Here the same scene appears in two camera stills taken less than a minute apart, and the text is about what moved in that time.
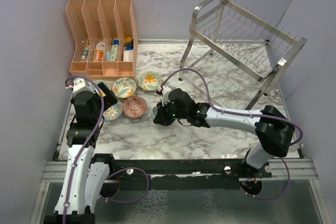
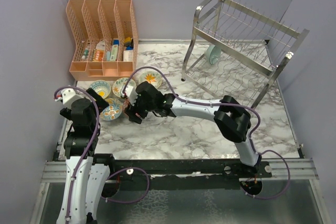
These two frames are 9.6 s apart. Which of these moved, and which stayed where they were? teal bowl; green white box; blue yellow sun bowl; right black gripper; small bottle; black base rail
Moved: right black gripper; teal bowl
Stayed: blue yellow sun bowl; black base rail; green white box; small bottle
